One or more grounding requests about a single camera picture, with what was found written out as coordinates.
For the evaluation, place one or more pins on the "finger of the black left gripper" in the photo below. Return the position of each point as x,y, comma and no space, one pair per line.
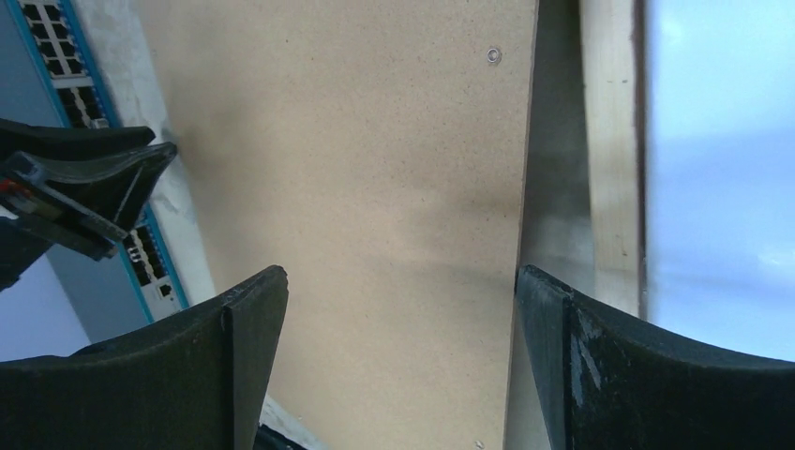
88,206
70,143

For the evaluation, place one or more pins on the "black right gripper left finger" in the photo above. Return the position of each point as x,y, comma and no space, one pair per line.
194,380

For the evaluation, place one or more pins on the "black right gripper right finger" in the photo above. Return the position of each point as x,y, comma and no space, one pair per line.
609,380

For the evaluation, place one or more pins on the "brown frame backing board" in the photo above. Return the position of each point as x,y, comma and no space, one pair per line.
374,150

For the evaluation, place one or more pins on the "orange wooden picture frame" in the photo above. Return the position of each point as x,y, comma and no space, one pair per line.
614,76

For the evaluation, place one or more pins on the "dark box with blue edge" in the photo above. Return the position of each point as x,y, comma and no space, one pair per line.
82,256

